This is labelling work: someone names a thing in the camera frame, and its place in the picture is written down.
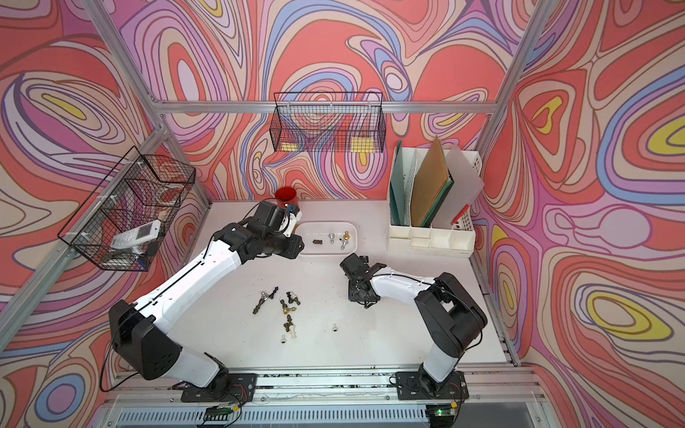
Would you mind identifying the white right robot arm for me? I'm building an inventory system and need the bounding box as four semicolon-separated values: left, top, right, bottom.
340;253;488;398

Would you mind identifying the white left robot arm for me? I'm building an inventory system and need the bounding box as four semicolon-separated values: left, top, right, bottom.
109;200;304;394

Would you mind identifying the white storage box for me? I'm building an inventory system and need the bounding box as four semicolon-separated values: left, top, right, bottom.
294;221;358;257

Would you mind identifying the dark silver chess piece left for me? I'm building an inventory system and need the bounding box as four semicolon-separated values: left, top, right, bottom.
253;286;279;315

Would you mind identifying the gold chess piece centre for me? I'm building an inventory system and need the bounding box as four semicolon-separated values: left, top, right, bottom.
280;300;297;315

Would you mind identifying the red metal cup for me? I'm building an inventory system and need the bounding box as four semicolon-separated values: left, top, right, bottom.
274;187;300;214

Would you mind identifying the green folder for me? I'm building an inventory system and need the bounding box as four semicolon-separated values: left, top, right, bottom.
420;176;454;228

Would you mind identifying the white file organizer rack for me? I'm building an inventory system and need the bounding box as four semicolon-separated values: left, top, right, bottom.
387;144;476;258

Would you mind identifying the white remote control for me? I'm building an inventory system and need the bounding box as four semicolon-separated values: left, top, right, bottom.
111;219;162;253

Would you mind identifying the brown cardboard folder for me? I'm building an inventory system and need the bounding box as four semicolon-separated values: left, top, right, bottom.
410;137;453;228

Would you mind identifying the grey plastic sheet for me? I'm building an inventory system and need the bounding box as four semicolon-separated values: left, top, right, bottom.
431;146;484;231

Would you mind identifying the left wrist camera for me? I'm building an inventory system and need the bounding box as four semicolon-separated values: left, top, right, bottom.
279;204;301;237

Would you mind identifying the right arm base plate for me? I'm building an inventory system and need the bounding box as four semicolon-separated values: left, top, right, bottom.
390;371;469;401

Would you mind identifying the black wire basket back wall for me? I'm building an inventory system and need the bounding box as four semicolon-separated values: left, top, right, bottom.
269;90;386;154

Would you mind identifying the black wire basket wall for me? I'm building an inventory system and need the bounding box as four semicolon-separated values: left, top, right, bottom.
269;90;386;154
58;148;196;272

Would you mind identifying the black wire basket left wall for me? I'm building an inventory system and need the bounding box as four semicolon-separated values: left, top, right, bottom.
58;148;196;272

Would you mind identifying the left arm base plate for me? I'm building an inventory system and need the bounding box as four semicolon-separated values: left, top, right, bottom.
181;373;258;404

